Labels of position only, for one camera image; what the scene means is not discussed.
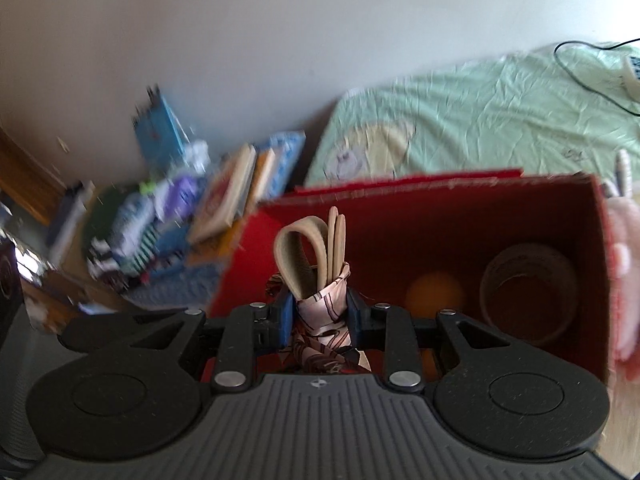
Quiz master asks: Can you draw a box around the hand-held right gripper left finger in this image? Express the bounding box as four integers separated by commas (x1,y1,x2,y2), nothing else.
127,291,298,395

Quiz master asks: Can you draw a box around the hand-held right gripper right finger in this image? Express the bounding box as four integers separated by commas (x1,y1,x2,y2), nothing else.
346,289,513,395

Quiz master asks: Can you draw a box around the beige strap with patterned scarf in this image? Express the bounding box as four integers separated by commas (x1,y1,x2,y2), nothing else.
265,206,373,376

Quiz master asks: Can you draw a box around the wooden gourd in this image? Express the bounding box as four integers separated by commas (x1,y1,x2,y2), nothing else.
404,270,467,383

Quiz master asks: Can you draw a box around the red cardboard box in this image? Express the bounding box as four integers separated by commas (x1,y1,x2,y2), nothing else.
207,170,618,391

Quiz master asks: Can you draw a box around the open book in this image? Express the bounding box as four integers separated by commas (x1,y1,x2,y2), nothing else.
187,144,258,246

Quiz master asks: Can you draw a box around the pile of clothes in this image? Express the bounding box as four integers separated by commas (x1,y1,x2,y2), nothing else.
85,160,241,306

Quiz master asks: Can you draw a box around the thin book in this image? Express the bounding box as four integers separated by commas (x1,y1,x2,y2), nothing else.
245,147,279,207

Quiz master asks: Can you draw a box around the blue patterned packet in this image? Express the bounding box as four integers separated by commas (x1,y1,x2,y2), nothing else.
255,131,307,201

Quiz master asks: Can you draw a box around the blue paper bag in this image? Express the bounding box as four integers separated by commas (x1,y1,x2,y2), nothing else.
132,85,193,171

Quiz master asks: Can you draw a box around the light pink plush toy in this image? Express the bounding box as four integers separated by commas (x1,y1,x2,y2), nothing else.
600,149,636,378

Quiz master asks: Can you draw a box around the black cable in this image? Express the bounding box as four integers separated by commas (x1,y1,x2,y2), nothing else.
552,40,640,117

